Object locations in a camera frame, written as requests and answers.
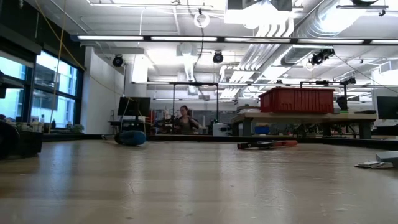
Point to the black background robot arm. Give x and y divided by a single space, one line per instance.
166 123

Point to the person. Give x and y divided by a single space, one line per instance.
186 123
342 102

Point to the white appliance box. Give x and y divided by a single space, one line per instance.
221 128

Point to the blue storage bin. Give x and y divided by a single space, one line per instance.
262 130

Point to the black computer monitor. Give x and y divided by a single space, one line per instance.
133 106
388 107

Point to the blue round speaker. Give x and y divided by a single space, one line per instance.
133 138

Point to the LED light bar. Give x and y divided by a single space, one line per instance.
183 39
385 42
110 38
258 40
331 41

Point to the red and black hand tool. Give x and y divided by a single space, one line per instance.
283 143

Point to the red plastic bin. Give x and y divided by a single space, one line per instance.
295 101

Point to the wooden workbench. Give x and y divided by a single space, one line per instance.
304 117

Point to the black ceiling device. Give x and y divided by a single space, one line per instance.
320 57

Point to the white flat packet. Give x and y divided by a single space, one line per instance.
371 165

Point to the grey flat box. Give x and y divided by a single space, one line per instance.
388 157

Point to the black background station frame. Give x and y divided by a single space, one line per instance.
194 83

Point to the black round ceiling camera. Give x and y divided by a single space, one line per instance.
218 58
117 61

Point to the black frame pole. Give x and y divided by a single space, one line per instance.
220 39

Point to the silver ventilation duct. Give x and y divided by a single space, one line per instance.
311 28

